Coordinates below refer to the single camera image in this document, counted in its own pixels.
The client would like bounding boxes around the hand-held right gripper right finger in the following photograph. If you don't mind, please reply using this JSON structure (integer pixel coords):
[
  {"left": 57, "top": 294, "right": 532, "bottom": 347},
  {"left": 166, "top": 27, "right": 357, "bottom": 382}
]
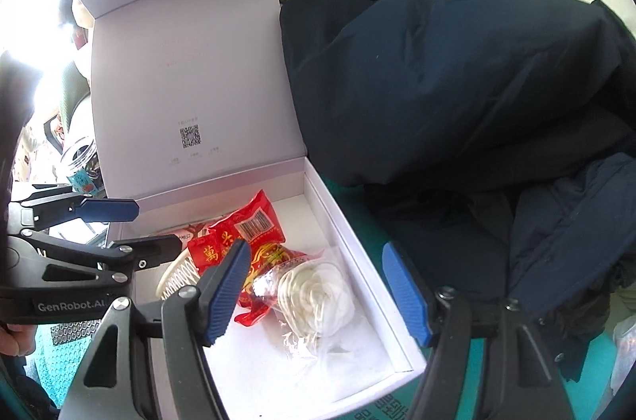
[{"left": 382, "top": 241, "right": 577, "bottom": 420}]

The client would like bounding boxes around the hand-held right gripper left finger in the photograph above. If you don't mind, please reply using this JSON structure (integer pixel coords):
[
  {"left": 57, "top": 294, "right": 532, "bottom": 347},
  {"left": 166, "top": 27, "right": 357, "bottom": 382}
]
[{"left": 60, "top": 240, "right": 252, "bottom": 420}]

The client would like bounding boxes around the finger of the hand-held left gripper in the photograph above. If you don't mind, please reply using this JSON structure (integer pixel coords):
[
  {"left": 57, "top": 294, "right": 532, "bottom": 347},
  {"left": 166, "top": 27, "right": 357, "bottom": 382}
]
[
  {"left": 7, "top": 184, "right": 140, "bottom": 233},
  {"left": 20, "top": 234, "right": 183, "bottom": 288}
]

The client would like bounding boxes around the red snack packet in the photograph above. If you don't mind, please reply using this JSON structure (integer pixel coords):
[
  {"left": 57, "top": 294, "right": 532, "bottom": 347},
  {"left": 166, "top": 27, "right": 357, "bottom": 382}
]
[{"left": 188, "top": 190, "right": 309, "bottom": 329}]

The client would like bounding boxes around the clear bag with cookie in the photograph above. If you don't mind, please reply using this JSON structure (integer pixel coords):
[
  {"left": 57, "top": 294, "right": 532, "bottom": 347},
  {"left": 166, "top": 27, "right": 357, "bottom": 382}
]
[{"left": 253, "top": 246, "right": 371, "bottom": 361}]

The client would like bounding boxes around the white cardboard gift box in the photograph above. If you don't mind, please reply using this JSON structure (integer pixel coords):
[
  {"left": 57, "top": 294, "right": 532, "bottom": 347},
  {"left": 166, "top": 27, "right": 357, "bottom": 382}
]
[{"left": 74, "top": 0, "right": 428, "bottom": 420}]

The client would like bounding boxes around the person's left hand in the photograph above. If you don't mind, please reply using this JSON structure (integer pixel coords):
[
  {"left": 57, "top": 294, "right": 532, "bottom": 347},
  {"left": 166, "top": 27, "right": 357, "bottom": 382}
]
[{"left": 0, "top": 323, "right": 37, "bottom": 358}]

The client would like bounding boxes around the clear jar with blue label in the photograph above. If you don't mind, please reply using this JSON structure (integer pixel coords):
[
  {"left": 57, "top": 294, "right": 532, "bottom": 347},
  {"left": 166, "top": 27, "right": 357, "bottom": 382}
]
[{"left": 60, "top": 137, "right": 107, "bottom": 197}]

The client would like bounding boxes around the teal bubble mailer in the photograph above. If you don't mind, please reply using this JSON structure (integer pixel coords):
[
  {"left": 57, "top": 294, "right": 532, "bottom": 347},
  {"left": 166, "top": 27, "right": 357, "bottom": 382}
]
[{"left": 30, "top": 172, "right": 619, "bottom": 420}]

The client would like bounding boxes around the dark navy jacket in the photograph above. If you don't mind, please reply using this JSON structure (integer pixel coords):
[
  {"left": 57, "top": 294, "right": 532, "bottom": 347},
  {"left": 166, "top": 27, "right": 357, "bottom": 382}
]
[{"left": 279, "top": 0, "right": 636, "bottom": 383}]

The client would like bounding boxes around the white plastic bag with goods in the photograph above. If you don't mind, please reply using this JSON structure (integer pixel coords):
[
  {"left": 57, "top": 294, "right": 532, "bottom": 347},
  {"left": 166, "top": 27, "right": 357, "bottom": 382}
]
[{"left": 611, "top": 315, "right": 636, "bottom": 391}]

